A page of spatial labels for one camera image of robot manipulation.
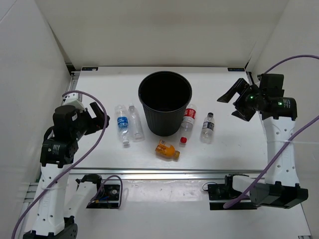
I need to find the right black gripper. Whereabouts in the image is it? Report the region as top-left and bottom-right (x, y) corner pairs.
(217, 78), (265, 121)

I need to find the blue label water bottle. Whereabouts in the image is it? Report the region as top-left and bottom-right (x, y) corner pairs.
(115, 105), (130, 147)

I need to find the clear unlabelled plastic bottle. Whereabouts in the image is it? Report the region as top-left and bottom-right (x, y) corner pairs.
(128, 104), (145, 142)

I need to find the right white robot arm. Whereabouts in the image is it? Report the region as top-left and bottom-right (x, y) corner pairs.
(218, 74), (309, 209)

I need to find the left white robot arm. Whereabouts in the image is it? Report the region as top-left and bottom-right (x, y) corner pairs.
(23, 101), (110, 239)

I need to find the black ribbed plastic bin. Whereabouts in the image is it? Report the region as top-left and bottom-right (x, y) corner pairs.
(138, 71), (192, 136)

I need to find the right blue corner label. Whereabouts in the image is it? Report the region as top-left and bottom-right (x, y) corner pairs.
(227, 67), (245, 72)

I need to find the blue corner label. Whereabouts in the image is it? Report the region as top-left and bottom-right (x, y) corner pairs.
(81, 67), (98, 71)
(227, 67), (245, 72)

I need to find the left blue corner label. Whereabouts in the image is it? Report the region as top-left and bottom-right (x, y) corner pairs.
(81, 67), (98, 71)

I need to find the small dark label bottle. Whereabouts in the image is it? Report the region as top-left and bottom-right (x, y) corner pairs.
(200, 112), (215, 143)

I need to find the red label plastic bottle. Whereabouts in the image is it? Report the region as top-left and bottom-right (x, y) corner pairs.
(180, 104), (197, 144)

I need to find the orange juice bottle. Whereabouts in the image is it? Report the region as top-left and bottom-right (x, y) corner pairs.
(155, 139), (180, 160)

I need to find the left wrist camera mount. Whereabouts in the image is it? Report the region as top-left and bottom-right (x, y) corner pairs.
(62, 93), (86, 111)

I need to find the aluminium table edge rail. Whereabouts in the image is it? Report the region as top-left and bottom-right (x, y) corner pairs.
(70, 167), (261, 180)

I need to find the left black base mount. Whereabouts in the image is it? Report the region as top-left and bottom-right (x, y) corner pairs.
(76, 174), (123, 209)

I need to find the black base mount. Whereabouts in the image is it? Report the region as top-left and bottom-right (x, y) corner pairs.
(76, 174), (123, 209)
(202, 174), (257, 211)

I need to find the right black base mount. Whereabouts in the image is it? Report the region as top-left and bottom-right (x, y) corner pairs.
(202, 174), (257, 211)

